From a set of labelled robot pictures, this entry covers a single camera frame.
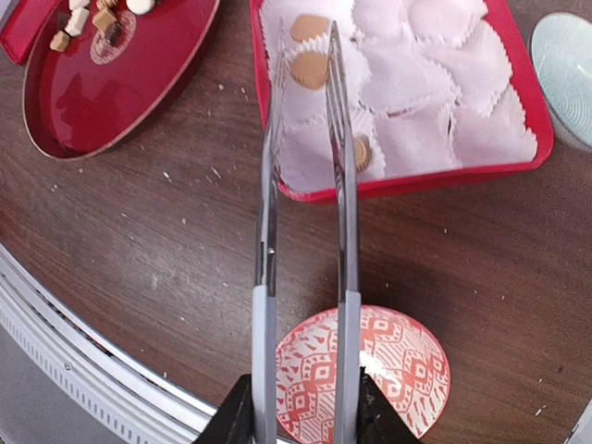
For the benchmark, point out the grey green bowl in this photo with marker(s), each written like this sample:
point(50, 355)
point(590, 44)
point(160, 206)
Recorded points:
point(560, 49)

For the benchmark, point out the tan ridged chocolate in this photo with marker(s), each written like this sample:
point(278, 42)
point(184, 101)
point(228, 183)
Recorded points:
point(103, 4)

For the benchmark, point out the red patterned bowl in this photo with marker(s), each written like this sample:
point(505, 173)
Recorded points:
point(403, 357)

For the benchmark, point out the metal serving tongs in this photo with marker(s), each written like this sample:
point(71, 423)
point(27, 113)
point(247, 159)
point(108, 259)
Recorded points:
point(264, 322)

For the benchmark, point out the tan round chocolate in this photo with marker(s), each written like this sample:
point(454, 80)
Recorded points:
point(309, 69)
point(363, 153)
point(306, 27)

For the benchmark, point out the white paper cups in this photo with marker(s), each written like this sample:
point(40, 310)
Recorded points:
point(427, 81)

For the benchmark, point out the dark chocolate on emblem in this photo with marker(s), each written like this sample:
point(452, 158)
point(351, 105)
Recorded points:
point(114, 33)

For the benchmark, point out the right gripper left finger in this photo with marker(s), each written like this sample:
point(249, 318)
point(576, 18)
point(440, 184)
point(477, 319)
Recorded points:
point(233, 421)

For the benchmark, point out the round red tray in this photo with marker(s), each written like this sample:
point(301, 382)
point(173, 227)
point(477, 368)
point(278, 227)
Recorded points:
point(93, 95)

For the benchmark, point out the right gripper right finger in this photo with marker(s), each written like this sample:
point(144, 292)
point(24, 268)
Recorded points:
point(378, 422)

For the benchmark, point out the tan square chocolate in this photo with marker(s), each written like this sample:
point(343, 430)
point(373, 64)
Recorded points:
point(103, 19)

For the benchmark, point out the white oval chocolate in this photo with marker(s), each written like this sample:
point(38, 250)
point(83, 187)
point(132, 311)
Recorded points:
point(140, 7)

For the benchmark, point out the white square chocolate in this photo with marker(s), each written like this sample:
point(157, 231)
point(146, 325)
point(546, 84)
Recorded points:
point(76, 4)
point(77, 21)

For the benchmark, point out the red chocolate box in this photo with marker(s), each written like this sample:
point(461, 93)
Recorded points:
point(524, 81)

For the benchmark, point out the red box lid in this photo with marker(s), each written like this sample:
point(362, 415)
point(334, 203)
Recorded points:
point(20, 25)

